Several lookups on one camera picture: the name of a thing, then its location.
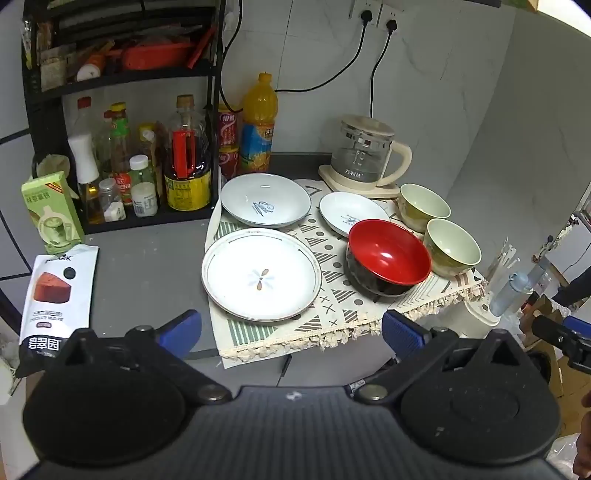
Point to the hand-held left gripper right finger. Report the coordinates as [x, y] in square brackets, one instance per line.
[404, 334]

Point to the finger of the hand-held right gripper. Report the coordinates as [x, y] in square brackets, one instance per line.
[549, 327]

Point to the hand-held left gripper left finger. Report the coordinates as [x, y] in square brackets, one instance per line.
[182, 330]

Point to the large white flower print plate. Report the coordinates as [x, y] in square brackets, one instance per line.
[240, 286]

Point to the red and black bowl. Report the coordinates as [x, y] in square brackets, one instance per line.
[388, 251]

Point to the pale green bowl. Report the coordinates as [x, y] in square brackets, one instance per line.
[422, 203]
[455, 244]

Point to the small white blue print plate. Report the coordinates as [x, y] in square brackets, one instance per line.
[341, 207]

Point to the white plate with blue print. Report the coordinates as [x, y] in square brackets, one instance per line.
[258, 194]

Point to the person's right hand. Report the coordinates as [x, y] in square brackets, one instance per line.
[585, 443]

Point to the cardboard box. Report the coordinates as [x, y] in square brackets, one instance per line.
[565, 378]

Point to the pale blue tube bottle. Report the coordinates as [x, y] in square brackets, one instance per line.
[512, 288]

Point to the patterned fringed table mat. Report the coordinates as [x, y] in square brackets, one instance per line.
[337, 295]

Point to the bundle of wrapped chopsticks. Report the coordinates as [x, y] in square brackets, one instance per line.
[501, 261]

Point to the white snack pouch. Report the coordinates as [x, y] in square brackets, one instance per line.
[57, 295]

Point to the clear plastic bag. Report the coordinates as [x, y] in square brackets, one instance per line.
[561, 457]

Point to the white plastic jar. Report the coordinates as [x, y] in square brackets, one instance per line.
[144, 201]

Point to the soy sauce bottle yellow label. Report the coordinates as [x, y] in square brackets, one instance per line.
[187, 184]

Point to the cream kettle base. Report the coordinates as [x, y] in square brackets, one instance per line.
[332, 177]

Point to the green drink mix carton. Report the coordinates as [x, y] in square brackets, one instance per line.
[51, 212]

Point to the oil bottle with white top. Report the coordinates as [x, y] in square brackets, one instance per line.
[84, 157]

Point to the bottle with yellow cap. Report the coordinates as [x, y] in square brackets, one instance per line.
[147, 134]

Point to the sauce bottle with green label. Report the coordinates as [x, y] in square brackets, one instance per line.
[121, 138]

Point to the beige paper cup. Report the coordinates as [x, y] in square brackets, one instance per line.
[51, 166]

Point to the orange juice bottle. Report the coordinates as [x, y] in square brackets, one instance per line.
[257, 129]

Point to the clear bottle with red cap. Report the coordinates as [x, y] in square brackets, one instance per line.
[84, 106]

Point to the black metal shelf rack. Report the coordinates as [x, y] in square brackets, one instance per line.
[41, 120]

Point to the red plastic basket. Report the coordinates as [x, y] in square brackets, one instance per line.
[154, 55]

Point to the orange and white round item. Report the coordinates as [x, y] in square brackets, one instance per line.
[90, 69]

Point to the red chopstick packet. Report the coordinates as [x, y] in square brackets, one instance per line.
[201, 48]

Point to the stacked seasoning packets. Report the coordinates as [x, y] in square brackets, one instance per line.
[46, 69]

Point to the black power plug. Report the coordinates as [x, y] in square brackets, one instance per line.
[367, 16]
[391, 25]

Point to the white wall socket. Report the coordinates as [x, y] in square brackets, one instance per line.
[397, 11]
[355, 7]

